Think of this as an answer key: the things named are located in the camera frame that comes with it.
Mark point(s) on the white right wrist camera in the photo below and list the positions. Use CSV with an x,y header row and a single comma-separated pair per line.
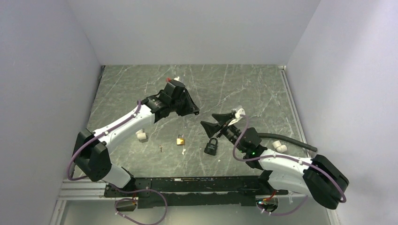
x,y
237,114

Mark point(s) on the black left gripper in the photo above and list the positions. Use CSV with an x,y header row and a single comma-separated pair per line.
x,y
191,108

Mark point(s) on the white pipe elbow left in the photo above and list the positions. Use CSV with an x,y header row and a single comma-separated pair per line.
x,y
141,135

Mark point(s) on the white pipe elbow right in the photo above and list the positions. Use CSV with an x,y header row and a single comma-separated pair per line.
x,y
279,147

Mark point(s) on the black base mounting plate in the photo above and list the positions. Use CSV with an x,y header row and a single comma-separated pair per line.
x,y
195,191

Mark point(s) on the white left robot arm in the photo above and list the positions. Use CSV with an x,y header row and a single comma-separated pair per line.
x,y
92,149

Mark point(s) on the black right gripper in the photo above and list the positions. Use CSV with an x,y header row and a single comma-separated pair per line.
x,y
212,128

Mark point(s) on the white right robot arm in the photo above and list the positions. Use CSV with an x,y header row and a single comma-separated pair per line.
x,y
316,177

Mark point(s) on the black padlock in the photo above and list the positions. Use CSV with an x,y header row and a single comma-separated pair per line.
x,y
211,146

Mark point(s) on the black foam tube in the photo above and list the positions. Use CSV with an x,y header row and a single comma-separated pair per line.
x,y
289,140

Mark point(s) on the brass padlock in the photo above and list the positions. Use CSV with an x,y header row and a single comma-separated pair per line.
x,y
180,140

